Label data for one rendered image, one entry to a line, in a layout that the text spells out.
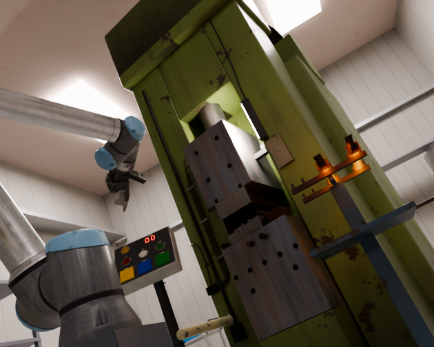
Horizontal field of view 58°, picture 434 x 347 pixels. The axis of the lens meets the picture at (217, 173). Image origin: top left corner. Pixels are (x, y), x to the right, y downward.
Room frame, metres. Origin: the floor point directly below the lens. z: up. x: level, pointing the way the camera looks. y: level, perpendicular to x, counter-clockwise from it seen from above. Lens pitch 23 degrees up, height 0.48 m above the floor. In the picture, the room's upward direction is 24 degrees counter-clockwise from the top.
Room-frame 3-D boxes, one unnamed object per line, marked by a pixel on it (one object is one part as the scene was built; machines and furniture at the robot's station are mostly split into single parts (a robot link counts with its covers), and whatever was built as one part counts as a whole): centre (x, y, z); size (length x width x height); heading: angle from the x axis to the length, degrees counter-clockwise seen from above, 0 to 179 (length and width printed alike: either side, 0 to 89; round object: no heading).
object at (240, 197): (2.12, -0.10, 1.12); 0.42 x 0.20 x 0.10; 155
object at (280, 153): (1.92, -0.35, 1.27); 0.09 x 0.02 x 0.17; 65
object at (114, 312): (0.92, 0.40, 0.65); 0.19 x 0.19 x 0.10
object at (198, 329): (2.00, 0.34, 0.62); 0.44 x 0.05 x 0.05; 155
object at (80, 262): (0.93, 0.40, 0.79); 0.17 x 0.15 x 0.18; 53
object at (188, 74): (2.24, -0.20, 2.06); 0.44 x 0.41 x 0.47; 155
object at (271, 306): (2.11, -0.15, 0.69); 0.56 x 0.38 x 0.45; 155
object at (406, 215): (1.57, -0.42, 0.67); 0.40 x 0.30 x 0.02; 74
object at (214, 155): (2.11, -0.14, 1.36); 0.42 x 0.39 x 0.40; 155
